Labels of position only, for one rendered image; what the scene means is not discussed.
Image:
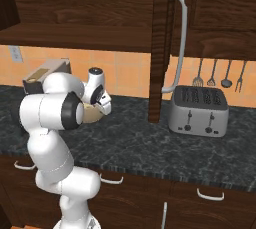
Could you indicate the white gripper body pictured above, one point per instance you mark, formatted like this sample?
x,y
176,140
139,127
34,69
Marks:
x,y
106,103

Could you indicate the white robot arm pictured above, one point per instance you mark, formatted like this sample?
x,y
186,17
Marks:
x,y
50,146

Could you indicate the wide dark wooden cabinet door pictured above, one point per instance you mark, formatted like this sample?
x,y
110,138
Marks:
x,y
83,6

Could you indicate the beige and brown box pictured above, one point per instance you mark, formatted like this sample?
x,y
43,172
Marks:
x,y
40,73

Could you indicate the dark wooden drawer front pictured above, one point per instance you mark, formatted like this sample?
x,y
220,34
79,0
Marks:
x,y
143,186
233,196
13,176

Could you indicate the silver four-slot toaster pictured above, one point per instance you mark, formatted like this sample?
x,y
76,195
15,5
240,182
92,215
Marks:
x,y
198,113

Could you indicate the hanging slotted spatula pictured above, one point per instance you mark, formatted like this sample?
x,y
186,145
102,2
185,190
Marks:
x,y
211,80

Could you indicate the dark wooden cupboard door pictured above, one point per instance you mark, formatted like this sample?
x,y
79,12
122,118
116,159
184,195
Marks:
x,y
213,219
133,216

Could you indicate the hanging metal ladle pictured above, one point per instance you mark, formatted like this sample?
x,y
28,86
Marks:
x,y
226,82

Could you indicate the hanging metal fork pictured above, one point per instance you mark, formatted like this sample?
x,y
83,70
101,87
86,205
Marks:
x,y
239,84

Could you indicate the grey wall socket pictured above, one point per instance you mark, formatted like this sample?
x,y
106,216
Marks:
x,y
15,53

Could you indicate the dark brown wall cabinet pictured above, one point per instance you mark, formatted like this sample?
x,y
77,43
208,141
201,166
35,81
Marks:
x,y
7,4

